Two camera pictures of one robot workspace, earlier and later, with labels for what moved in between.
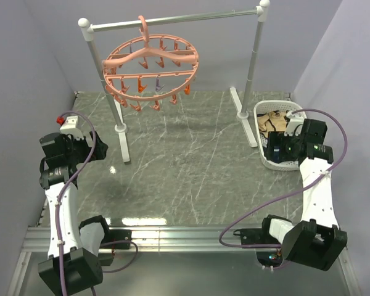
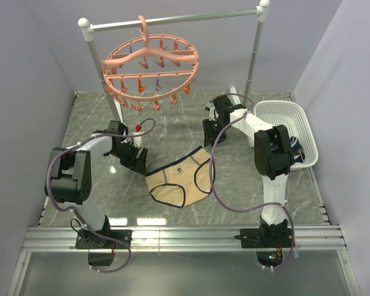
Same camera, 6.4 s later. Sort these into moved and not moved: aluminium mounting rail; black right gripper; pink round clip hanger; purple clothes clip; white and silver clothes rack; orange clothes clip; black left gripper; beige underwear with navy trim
Moved: beige underwear with navy trim; black right gripper; black left gripper
Not moved: aluminium mounting rail; purple clothes clip; pink round clip hanger; orange clothes clip; white and silver clothes rack
